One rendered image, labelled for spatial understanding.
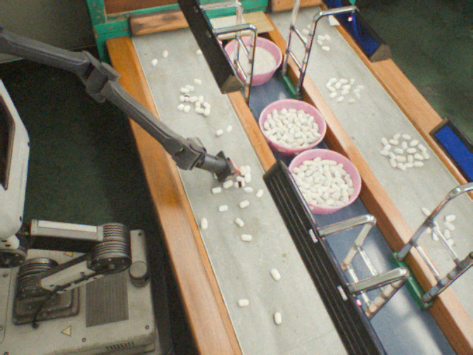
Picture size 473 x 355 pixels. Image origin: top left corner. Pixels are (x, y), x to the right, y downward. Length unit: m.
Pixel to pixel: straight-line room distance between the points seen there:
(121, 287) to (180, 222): 0.38
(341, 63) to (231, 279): 1.18
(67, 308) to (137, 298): 0.24
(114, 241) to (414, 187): 1.08
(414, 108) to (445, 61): 1.74
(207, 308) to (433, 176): 0.99
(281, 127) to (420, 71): 1.91
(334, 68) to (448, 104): 1.40
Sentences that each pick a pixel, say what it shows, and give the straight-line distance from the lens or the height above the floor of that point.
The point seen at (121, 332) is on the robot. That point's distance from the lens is 1.65.
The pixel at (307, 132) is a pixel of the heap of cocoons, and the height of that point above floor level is 0.74.
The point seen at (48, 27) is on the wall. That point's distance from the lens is 3.14.
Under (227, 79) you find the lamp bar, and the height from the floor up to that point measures 1.09.
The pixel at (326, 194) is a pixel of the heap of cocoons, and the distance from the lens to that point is 1.60.
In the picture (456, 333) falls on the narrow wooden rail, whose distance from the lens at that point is 1.53.
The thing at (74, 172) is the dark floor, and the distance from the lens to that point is 2.64.
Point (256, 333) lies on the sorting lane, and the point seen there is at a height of 0.74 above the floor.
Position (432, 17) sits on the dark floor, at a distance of 4.13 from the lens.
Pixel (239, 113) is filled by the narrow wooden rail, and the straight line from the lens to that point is 1.77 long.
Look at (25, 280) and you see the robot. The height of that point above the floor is 0.65.
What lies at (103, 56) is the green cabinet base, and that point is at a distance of 2.23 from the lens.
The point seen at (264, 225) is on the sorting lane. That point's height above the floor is 0.74.
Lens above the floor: 2.03
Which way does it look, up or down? 54 degrees down
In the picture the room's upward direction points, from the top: 5 degrees clockwise
